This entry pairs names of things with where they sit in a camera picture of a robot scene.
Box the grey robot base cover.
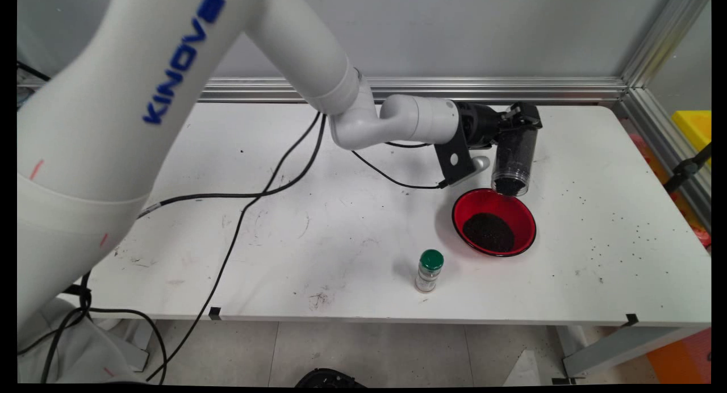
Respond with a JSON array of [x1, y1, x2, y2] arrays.
[[17, 296, 148, 383]]

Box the red bowl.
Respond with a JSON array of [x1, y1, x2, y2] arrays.
[[452, 188, 537, 258]]

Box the grey table leg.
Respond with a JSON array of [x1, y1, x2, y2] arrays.
[[554, 324, 711, 382]]

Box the orange box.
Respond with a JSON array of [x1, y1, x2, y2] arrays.
[[646, 328, 712, 383]]

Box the green cap spice bottle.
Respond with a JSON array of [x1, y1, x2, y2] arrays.
[[415, 249, 445, 294]]

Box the yellow box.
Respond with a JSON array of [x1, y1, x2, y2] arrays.
[[672, 110, 712, 166]]

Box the aluminium frame post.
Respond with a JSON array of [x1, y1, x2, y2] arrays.
[[620, 0, 711, 90]]

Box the clear plastic jar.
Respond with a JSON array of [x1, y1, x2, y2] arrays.
[[490, 126, 539, 198]]

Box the black seed pile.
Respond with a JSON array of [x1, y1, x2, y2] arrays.
[[462, 212, 516, 254]]

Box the black seed fill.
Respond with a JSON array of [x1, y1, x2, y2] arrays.
[[493, 131, 537, 196]]

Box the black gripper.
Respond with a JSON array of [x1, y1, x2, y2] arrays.
[[457, 101, 543, 150]]

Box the short aluminium frame rail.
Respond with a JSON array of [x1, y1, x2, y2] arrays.
[[619, 88, 712, 232]]

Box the white plastic sheet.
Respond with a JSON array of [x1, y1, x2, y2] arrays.
[[503, 348, 541, 387]]

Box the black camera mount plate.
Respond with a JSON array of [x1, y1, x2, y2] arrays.
[[434, 140, 478, 188]]

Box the black round floor object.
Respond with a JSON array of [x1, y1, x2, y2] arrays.
[[294, 368, 367, 388]]

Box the pink orange plastic item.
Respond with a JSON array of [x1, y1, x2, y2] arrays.
[[628, 133, 712, 250]]

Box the long aluminium frame rail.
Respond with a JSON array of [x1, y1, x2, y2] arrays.
[[17, 77, 628, 105]]

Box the black looped cable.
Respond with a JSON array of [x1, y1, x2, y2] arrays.
[[17, 271, 170, 385]]

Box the black background cable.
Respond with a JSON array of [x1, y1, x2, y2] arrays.
[[17, 61, 51, 82]]

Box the thick black cable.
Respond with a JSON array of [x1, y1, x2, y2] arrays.
[[136, 112, 329, 219]]

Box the thin black camera cable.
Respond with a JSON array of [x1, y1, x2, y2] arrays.
[[145, 112, 449, 382]]

